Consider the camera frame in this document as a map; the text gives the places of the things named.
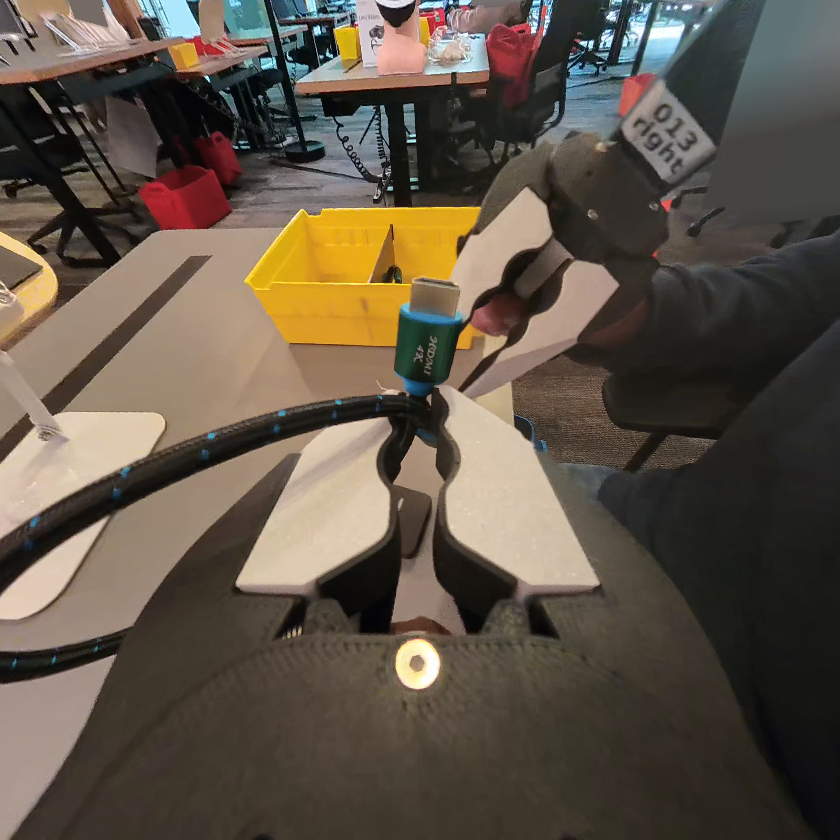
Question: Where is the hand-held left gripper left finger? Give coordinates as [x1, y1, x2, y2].
[234, 418, 405, 618]

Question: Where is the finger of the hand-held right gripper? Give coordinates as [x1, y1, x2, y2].
[451, 187, 574, 312]
[460, 256, 627, 401]

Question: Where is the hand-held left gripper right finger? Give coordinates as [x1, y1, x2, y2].
[431, 385, 602, 618]

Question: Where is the black hdmi adapter box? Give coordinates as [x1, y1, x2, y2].
[394, 486, 437, 561]

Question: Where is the black braided hdmi cable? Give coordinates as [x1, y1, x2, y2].
[0, 277, 467, 686]

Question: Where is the yellow plastic bin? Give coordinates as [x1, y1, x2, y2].
[245, 205, 484, 350]

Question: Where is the person's right forearm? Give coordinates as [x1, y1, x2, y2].
[571, 230, 840, 395]

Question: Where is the person's right hand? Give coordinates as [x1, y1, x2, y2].
[473, 289, 526, 337]

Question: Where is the black mesh office chair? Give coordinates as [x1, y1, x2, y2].
[483, 0, 607, 148]

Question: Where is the wooden top office desk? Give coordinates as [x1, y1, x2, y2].
[294, 29, 494, 208]

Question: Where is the mannequin head white helmet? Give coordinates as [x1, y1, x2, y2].
[357, 0, 429, 74]

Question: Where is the person's black top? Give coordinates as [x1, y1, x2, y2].
[598, 315, 840, 840]

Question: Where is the black stand pole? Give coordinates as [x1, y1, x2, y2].
[260, 0, 328, 166]

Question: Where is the red bag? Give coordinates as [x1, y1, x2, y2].
[195, 129, 245, 187]

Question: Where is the red storage bin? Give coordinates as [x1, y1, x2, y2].
[137, 164, 233, 232]

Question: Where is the long wooden work desk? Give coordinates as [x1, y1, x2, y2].
[0, 36, 270, 270]

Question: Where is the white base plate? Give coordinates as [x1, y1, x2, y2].
[0, 410, 169, 622]

